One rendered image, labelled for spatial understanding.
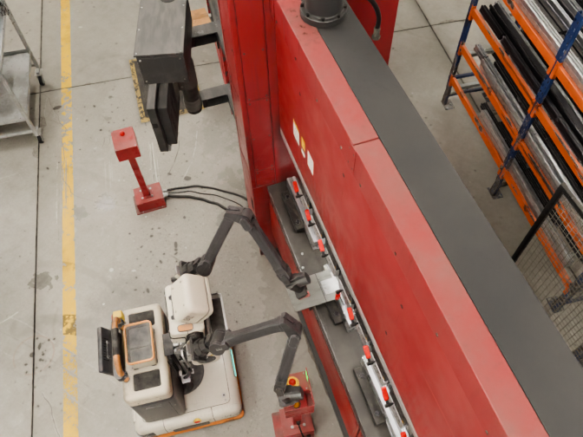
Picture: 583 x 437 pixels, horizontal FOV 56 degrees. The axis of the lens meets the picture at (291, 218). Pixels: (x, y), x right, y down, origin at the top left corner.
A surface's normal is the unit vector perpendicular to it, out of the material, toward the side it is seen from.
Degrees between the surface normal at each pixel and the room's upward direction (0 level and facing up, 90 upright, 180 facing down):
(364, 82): 0
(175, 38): 0
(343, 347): 0
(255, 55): 90
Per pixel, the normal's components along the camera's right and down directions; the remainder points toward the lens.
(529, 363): -0.02, -0.54
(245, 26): 0.32, 0.79
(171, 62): 0.07, 0.84
